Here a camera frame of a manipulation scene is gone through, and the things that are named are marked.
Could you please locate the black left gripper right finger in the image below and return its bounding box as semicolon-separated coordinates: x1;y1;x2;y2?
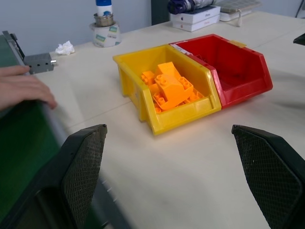
231;124;305;229

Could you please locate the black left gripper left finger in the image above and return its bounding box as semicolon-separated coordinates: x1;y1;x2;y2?
0;124;108;229

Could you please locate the green conveyor belt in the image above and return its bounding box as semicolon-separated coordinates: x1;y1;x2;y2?
0;33;120;229

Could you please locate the person's bare hand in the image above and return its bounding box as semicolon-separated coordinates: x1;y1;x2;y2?
0;65;58;113

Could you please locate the flat orange toy brick plate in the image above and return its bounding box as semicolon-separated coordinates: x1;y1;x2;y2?
182;87;205;103

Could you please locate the red plastic storage bin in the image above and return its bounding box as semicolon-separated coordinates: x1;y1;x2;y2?
168;34;274;110

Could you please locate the yellow plastic storage bin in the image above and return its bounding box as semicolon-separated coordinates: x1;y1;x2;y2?
112;44;222;136

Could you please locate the small orange studded toy brick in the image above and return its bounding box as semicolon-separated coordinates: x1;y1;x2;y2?
140;71;159;86

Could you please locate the large orange curved toy brick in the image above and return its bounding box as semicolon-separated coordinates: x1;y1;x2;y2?
152;73;194;111

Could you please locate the crumpled white tissue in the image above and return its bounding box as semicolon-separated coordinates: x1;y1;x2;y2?
55;40;75;56

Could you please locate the black right robot gripper tip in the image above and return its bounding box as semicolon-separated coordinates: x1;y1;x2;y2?
293;32;305;45

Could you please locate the small metallic tape roll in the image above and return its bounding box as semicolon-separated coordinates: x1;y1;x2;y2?
93;12;114;28

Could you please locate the white phone box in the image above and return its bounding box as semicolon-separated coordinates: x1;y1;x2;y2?
170;5;221;24
172;14;220;32

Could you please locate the white bottle with blue label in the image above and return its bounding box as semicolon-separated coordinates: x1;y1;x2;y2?
95;0;113;17

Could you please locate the dark blue folded umbrella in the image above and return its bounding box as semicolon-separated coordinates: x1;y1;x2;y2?
167;0;219;15

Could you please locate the grey metal block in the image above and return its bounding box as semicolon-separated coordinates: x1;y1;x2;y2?
23;52;58;74

